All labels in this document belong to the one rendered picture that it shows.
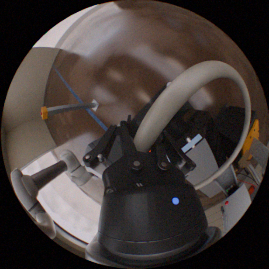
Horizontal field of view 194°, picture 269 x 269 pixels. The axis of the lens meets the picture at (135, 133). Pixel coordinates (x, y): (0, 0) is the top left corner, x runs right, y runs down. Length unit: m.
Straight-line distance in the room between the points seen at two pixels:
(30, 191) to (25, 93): 6.18
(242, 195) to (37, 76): 6.98
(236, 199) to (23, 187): 1.17
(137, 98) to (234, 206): 1.68
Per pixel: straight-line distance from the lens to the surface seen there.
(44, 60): 6.01
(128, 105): 1.38
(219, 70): 0.15
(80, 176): 0.87
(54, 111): 1.32
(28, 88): 6.41
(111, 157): 0.93
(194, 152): 0.62
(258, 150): 1.28
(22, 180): 0.55
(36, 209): 0.54
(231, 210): 0.79
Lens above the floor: 1.28
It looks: 64 degrees down
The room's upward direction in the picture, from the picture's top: 140 degrees counter-clockwise
